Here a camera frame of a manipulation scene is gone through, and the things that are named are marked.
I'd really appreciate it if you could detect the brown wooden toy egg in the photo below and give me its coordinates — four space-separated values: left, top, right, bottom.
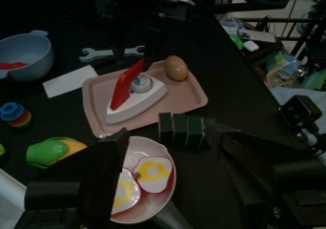
163 54 189 82

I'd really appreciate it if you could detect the pale toy wrench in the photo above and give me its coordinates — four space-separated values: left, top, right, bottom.
77 44 147 64

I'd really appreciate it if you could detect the black metal chair frame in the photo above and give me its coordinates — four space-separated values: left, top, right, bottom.
236 14 326 60

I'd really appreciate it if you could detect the square toy sushi roll piece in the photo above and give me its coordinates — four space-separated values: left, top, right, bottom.
172 113 191 147
157 112 176 145
185 114 207 150

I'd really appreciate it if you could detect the pink pan with grey handle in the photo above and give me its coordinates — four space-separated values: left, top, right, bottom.
108 135 193 229

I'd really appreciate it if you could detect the light blue plastic bowl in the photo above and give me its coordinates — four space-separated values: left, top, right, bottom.
0 29 56 82

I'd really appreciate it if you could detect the black table-level camera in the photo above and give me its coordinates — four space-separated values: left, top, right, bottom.
278 94 324 130

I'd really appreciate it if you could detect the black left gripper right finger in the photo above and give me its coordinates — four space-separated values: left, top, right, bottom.
215 124 326 229

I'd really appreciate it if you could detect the white toy iron red handle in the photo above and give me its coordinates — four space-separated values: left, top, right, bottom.
104 57 169 126

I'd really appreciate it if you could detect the toy fried egg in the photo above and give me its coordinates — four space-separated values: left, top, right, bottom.
110 168 143 216
132 156 175 195

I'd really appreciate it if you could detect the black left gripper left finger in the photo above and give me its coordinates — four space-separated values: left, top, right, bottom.
14 127 131 229

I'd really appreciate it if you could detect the white smartphone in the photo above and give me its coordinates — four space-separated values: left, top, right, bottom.
236 28 278 44

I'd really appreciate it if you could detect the small white earbud case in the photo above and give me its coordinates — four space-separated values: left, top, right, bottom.
241 40 260 52

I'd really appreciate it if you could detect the red toy piece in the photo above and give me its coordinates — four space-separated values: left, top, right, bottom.
0 61 29 71

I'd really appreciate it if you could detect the colourful plastic bag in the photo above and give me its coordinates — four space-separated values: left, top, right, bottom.
263 49 300 88

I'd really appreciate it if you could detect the stacked colourful ring toy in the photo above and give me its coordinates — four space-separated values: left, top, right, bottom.
0 101 33 130

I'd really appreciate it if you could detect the white paper card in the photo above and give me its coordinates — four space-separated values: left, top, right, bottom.
40 64 100 99

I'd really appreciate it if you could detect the green and yellow toy corn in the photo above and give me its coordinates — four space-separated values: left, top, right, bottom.
25 135 89 170

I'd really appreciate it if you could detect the pink plastic tray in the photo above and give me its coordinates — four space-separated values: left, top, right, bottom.
80 59 209 139

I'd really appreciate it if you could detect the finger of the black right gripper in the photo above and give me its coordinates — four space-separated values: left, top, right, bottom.
109 16 128 65
141 16 173 73

